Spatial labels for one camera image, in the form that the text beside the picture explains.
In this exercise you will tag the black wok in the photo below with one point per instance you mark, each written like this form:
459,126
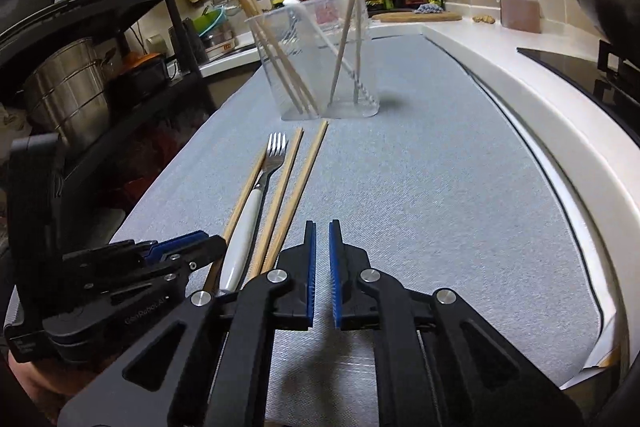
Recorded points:
600,2

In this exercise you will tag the stainless steel stock pot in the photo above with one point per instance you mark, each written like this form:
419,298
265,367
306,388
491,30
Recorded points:
70,92

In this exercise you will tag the black glass cooktop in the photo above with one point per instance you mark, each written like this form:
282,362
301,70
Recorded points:
555,59

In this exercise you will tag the green plastic basin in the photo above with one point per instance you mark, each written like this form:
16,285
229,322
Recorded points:
210,21

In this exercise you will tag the person's left forearm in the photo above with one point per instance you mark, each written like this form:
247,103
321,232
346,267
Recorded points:
35,382

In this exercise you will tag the grey cloth mat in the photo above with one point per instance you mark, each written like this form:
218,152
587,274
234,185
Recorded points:
425,207

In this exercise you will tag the ginger piece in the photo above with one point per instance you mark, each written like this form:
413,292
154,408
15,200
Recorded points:
484,19

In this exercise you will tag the blue cloth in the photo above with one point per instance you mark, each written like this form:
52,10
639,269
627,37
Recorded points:
429,9

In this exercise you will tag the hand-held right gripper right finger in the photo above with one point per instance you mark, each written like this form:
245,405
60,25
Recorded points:
334,282

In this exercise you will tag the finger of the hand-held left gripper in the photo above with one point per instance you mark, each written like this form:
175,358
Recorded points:
185,247
115,274

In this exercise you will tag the black stove grate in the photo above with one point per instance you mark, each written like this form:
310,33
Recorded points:
620,67

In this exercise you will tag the clear plastic utensil container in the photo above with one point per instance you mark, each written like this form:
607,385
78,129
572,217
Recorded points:
320,72

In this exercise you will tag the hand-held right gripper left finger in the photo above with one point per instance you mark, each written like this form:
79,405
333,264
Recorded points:
311,277

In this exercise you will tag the black metal shelf rack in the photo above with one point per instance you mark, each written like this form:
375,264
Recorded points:
172,17

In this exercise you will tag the black pot orange lid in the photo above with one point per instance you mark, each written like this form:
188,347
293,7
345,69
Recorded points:
140,74

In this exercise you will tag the wooden cutting board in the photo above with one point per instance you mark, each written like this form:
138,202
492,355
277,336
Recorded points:
400,17

